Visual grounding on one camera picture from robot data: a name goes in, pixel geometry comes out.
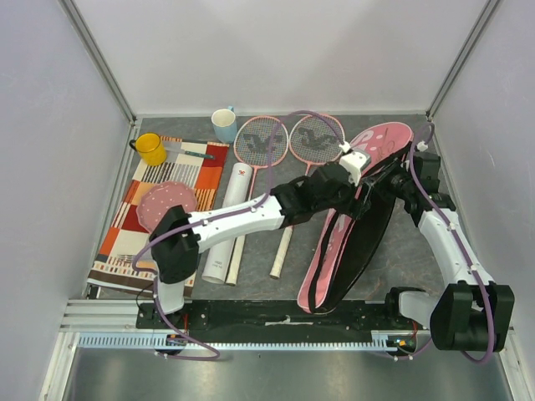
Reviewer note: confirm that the aluminium frame post right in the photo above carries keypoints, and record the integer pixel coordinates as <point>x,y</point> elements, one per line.
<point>472,39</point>

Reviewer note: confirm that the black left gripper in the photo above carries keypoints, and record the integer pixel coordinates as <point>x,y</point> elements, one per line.
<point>354,209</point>

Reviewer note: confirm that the aluminium frame post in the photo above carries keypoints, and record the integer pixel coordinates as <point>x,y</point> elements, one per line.
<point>472,39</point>
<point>82,29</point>

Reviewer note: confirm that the white shuttlecock tube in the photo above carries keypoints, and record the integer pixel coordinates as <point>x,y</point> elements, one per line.
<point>219,256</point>

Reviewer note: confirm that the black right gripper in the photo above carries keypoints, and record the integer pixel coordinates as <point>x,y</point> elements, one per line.
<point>393,180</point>

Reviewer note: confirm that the yellow enamel mug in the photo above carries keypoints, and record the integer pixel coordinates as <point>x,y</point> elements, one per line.
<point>150,148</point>

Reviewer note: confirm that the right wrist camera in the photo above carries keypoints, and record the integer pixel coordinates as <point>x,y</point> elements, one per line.
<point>422,146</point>

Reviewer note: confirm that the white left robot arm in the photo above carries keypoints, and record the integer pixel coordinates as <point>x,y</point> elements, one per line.
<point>180,237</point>

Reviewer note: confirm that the pink dotted plate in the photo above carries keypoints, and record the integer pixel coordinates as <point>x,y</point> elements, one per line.
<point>160,198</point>

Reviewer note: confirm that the pink sport racket bag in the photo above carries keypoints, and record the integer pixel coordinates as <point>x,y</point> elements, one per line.
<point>346,246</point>

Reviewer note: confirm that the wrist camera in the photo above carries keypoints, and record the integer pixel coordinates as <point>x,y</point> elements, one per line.
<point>354,162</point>
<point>422,146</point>

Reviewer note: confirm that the light blue mug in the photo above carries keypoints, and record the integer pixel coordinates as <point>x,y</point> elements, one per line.
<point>224,123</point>

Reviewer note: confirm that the white slotted cable duct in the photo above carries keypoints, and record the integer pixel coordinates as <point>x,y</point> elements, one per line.
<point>170,342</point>

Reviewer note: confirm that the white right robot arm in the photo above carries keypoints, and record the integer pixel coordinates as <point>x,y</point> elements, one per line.
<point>473,313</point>

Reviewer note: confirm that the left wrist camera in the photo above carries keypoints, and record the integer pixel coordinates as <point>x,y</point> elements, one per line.
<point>354,162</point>

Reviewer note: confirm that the colourful patchwork placemat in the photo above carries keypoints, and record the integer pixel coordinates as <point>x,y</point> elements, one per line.
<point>127,236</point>

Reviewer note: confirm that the pink badminton racket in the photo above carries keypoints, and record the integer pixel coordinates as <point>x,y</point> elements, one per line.
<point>255,139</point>
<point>315,141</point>

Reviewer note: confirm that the aluminium frame post left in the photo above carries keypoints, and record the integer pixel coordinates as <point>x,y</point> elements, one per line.
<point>82,29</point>

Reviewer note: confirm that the metal fork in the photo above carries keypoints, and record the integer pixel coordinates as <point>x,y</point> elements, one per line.
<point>124,258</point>

